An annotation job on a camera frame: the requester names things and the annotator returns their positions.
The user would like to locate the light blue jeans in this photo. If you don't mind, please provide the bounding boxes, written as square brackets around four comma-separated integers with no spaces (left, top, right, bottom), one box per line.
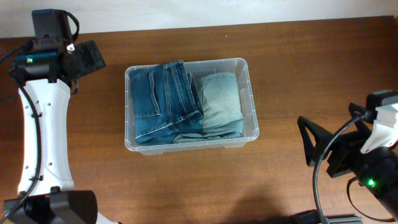
[174,72,244,143]

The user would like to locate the clear plastic storage bin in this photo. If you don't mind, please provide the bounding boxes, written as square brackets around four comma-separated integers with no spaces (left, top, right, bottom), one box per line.
[124,58,260,156]

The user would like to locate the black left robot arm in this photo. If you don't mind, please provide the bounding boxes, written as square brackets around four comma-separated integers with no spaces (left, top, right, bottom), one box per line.
[2,9,108,224]

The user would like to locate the black right camera cable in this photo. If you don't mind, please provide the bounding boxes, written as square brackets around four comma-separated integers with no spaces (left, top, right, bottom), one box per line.
[312,109,396,224]

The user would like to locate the dark blue jeans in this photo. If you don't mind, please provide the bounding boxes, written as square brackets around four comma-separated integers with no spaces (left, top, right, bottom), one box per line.
[128,60,204,146]

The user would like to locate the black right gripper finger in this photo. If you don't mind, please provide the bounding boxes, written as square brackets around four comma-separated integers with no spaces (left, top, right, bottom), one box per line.
[348,103,375,137]
[297,116,342,167]

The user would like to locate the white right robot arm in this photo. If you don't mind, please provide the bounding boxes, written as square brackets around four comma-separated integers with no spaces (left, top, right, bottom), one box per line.
[291,90,397,224]

